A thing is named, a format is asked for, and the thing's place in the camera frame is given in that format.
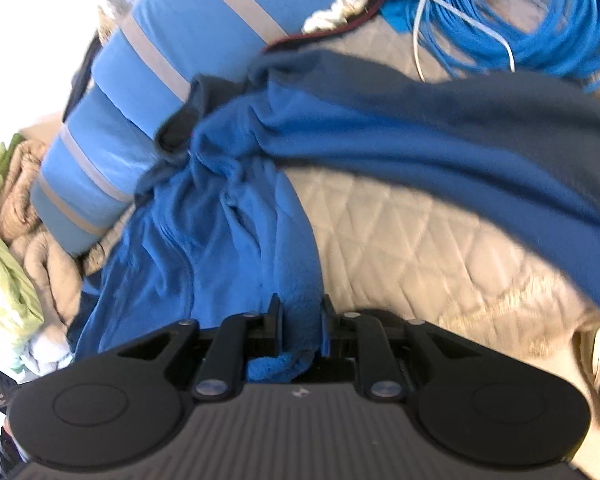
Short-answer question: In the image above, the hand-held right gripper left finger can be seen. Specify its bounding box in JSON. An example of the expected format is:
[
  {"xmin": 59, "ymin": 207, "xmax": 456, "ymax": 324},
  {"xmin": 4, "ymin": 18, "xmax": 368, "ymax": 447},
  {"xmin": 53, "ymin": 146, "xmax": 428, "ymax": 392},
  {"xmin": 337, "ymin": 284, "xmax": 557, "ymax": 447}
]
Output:
[{"xmin": 117, "ymin": 294, "xmax": 286, "ymax": 402}]

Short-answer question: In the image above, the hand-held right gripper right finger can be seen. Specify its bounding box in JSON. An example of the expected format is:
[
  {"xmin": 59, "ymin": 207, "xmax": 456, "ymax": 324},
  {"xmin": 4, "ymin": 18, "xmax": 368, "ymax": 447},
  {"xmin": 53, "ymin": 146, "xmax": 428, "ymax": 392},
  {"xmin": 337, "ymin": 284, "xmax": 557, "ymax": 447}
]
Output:
[{"xmin": 321, "ymin": 294, "xmax": 481, "ymax": 402}]

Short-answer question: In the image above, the blue fleece jacket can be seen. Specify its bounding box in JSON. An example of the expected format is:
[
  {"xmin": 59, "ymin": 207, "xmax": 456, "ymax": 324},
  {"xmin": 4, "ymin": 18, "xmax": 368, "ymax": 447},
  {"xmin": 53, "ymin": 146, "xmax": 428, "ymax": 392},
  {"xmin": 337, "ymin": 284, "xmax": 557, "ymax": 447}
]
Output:
[{"xmin": 67, "ymin": 50, "xmax": 600, "ymax": 383}]

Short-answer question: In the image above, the light blue cloth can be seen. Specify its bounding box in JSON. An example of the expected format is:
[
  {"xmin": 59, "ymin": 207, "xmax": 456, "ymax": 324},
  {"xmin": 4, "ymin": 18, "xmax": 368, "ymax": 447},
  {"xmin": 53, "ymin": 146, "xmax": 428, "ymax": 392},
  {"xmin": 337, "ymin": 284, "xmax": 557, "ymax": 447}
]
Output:
[{"xmin": 20, "ymin": 330, "xmax": 75, "ymax": 377}]

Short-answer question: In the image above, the green blanket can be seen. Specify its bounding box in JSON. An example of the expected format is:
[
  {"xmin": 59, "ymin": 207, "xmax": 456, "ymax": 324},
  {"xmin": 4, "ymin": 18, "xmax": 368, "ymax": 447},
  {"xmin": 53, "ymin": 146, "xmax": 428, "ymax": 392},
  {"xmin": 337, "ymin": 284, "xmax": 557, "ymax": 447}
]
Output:
[{"xmin": 0, "ymin": 132, "xmax": 46, "ymax": 351}]

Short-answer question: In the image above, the beige comforter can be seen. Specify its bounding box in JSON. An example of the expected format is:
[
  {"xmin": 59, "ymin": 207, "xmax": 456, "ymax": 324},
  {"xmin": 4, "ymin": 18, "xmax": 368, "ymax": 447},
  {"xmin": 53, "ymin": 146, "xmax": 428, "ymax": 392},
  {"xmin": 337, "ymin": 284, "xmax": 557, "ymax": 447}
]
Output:
[{"xmin": 0, "ymin": 137, "xmax": 88, "ymax": 333}]

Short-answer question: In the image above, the blue striped pillow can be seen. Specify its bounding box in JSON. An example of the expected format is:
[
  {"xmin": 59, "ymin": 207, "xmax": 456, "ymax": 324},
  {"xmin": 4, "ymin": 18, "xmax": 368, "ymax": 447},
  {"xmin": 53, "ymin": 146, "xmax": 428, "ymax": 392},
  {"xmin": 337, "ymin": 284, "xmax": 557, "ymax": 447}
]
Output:
[
  {"xmin": 30, "ymin": 85, "xmax": 181, "ymax": 257},
  {"xmin": 91, "ymin": 0, "xmax": 293, "ymax": 143}
]

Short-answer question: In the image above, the dark cloth strip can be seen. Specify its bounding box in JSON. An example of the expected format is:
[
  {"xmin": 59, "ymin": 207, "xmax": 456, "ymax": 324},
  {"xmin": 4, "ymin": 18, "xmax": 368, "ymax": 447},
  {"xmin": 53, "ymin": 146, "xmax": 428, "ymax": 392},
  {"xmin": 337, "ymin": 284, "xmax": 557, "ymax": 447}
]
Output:
[{"xmin": 61, "ymin": 35, "xmax": 102, "ymax": 122}]

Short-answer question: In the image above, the white crumpled cloth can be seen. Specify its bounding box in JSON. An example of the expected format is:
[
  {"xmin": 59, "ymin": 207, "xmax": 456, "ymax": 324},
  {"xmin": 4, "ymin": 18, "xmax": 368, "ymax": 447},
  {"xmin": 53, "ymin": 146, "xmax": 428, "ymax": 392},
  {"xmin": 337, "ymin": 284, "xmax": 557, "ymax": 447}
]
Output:
[{"xmin": 302, "ymin": 0, "xmax": 373, "ymax": 36}]

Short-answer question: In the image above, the cream lace cover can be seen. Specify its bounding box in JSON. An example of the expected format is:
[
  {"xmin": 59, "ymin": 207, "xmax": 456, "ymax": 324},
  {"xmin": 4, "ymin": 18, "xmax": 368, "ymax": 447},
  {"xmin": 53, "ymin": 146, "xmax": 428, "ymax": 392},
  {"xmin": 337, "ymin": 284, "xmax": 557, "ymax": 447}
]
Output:
[{"xmin": 97, "ymin": 0, "xmax": 133, "ymax": 38}]

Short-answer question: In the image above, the white cable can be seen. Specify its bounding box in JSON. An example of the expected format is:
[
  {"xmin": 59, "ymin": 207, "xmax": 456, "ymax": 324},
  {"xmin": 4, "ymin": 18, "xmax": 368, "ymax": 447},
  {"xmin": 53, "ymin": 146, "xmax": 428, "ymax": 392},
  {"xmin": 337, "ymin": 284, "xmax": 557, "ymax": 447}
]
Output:
[{"xmin": 395, "ymin": 0, "xmax": 553, "ymax": 82}]

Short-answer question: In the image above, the blue cable coil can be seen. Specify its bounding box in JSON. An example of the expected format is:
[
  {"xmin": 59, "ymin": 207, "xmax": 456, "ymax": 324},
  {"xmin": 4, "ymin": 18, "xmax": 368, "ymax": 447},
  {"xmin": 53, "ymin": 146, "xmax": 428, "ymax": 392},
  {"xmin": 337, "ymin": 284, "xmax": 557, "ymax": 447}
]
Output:
[{"xmin": 382, "ymin": 0, "xmax": 600, "ymax": 92}]

